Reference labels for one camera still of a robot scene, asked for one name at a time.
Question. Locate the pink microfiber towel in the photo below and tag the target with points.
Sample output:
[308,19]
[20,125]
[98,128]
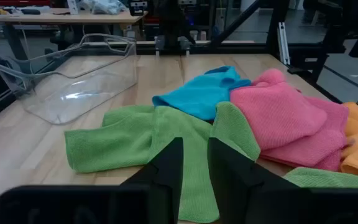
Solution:
[278,115]

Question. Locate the wooden workbench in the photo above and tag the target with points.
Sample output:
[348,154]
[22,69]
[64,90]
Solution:
[73,18]

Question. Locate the clear plastic bin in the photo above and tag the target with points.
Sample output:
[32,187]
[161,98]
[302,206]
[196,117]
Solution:
[73,93]

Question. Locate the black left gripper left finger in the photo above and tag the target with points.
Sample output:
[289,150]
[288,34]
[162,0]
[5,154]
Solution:
[163,174]

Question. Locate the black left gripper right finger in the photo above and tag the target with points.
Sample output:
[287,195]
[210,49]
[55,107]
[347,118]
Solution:
[228,174]

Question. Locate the clear plastic bag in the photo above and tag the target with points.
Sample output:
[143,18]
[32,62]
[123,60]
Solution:
[104,6]

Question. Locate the blue microfiber towel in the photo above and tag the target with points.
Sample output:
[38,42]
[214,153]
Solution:
[204,93]

